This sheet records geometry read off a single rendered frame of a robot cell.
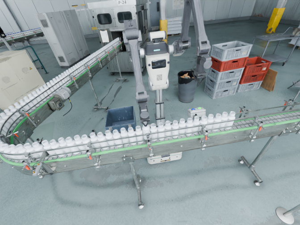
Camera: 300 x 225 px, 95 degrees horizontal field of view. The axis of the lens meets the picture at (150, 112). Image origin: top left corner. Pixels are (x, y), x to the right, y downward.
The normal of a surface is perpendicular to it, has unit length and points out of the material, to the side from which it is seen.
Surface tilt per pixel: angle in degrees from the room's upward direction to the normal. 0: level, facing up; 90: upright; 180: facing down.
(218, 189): 0
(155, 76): 90
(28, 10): 90
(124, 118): 90
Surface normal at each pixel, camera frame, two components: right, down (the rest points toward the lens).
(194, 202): -0.08, -0.77
